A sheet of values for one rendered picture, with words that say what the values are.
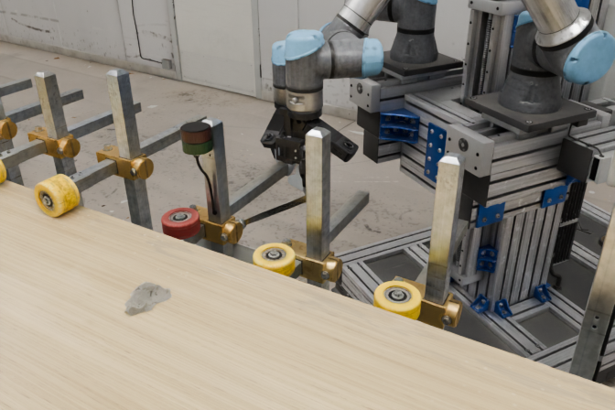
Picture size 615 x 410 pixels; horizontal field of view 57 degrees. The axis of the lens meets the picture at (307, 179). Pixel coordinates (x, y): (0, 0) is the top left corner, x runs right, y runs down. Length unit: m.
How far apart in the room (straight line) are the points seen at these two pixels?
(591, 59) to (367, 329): 0.74
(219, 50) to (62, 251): 3.80
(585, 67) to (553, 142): 0.29
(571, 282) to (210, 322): 1.66
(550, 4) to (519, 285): 1.12
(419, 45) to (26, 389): 1.39
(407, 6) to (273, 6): 2.68
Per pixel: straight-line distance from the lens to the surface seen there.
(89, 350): 0.96
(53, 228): 1.30
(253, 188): 1.43
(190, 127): 1.15
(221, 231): 1.27
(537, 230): 2.03
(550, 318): 2.17
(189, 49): 5.12
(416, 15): 1.81
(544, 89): 1.47
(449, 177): 0.96
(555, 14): 1.29
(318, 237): 1.13
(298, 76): 1.12
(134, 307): 1.00
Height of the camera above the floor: 1.52
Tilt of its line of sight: 27 degrees down
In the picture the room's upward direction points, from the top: 1 degrees counter-clockwise
